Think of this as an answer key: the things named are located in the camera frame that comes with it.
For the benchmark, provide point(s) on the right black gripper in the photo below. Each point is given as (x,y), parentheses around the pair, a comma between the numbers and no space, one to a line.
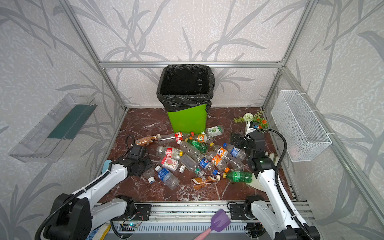
(237,140)

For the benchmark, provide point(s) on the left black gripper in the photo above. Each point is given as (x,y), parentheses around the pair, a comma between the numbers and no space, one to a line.
(143,167)

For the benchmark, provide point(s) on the brown tea bottle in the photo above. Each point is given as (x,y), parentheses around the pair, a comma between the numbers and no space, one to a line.
(145,141)

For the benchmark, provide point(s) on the red label clear bottle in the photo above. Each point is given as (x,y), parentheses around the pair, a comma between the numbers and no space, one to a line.
(170,152)

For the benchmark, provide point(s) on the blue label water bottle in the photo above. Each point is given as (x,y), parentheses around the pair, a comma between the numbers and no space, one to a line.
(167,177)

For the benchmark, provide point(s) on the green bottle orange cap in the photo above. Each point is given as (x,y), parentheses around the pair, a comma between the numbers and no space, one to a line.
(238,177)

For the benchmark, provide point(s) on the green sprite bottle yellow cap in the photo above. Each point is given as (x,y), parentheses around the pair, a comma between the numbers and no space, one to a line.
(202,147)

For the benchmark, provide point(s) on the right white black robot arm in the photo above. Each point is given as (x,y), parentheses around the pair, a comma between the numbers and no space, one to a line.
(280,218)

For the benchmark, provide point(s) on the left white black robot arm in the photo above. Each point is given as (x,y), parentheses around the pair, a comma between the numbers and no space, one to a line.
(74,216)

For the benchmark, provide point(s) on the coca cola bottle near bin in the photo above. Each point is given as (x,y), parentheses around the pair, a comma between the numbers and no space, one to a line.
(171,137)

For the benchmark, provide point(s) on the orange label bottle near bin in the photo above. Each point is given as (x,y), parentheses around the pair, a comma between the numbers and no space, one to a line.
(202,138)

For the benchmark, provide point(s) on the green plastic trash bin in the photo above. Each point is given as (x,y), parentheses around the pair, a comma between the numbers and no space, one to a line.
(189,120)

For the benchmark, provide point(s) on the black bin liner bag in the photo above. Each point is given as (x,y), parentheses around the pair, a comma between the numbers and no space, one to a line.
(186,86)

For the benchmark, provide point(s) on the clear bottle blue cap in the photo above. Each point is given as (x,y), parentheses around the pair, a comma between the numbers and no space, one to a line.
(235,152)

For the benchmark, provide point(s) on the white pot artificial flowers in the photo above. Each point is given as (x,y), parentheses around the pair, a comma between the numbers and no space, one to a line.
(258,117)

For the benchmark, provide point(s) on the pink guava label bottle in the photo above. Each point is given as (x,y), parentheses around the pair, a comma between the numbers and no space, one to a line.
(169,163)

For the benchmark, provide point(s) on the teal plastic spatula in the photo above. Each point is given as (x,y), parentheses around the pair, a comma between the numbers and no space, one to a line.
(106,166)

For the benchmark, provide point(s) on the lime label square bottle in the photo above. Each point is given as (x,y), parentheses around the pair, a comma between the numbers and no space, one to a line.
(215,131)

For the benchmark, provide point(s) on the orange fanta label bottle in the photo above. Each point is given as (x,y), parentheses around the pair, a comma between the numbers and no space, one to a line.
(218,158)

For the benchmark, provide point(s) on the clear bottle green cap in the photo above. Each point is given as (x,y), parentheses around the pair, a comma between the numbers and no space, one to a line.
(191,165)

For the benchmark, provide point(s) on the pepsi blue label bottle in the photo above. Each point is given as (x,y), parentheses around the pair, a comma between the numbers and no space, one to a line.
(208,167)

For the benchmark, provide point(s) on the long clear bottle white cap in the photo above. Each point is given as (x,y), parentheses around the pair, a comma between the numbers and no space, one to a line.
(190,150)

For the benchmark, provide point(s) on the crushed brown label bottle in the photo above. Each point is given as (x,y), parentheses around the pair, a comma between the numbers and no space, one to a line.
(204,181)

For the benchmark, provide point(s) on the green circuit board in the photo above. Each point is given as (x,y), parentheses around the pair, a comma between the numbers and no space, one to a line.
(129,226)

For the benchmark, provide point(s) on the purple plastic scoop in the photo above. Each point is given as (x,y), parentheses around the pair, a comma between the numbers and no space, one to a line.
(219,222)

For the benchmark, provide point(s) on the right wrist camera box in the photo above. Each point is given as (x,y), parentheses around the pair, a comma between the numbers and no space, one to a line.
(251,127)

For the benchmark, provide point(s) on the white wire mesh basket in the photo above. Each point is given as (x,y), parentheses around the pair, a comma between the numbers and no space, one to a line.
(296,121)

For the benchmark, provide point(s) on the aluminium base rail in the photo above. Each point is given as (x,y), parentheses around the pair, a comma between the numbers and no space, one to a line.
(185,217)

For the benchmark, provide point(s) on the clear acrylic wall shelf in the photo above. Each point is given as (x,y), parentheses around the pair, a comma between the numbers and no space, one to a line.
(50,138)

